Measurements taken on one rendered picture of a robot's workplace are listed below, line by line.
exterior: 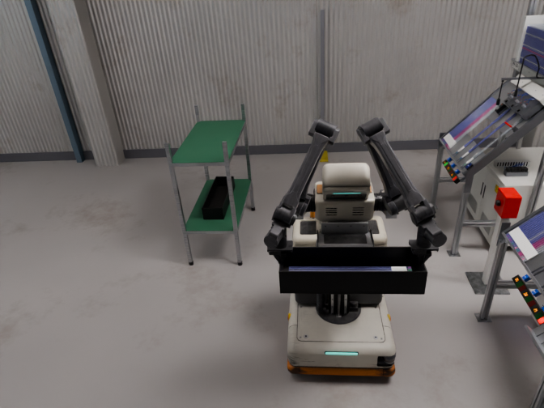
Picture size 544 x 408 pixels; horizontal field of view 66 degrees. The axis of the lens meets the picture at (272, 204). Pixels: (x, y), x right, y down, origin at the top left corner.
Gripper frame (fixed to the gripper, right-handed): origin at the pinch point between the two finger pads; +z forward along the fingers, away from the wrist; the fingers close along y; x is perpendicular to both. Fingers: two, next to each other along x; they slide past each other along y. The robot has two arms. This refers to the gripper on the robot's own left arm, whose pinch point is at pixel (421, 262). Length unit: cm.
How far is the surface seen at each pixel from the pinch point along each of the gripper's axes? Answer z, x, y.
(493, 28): -36, 363, 151
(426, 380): 110, 31, 21
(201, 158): 11, 142, -126
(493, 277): 71, 78, 69
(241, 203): 70, 178, -107
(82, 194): 102, 262, -307
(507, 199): 31, 107, 80
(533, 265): 36, 44, 70
